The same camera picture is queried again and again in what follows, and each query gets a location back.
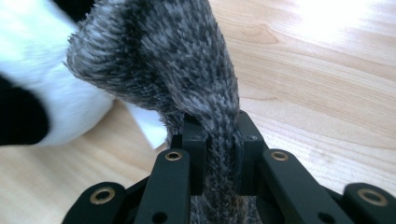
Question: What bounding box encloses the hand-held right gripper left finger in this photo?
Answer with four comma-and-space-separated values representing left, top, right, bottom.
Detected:
170, 113, 208, 196

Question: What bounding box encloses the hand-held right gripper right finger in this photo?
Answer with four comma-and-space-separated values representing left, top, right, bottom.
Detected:
233, 110, 269, 196

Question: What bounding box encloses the grey fuzzy knitted scarf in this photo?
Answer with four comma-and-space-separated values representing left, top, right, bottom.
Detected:
64, 0, 261, 224

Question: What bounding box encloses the panda plush toy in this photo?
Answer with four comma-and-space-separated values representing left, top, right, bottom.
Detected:
0, 0, 169, 150

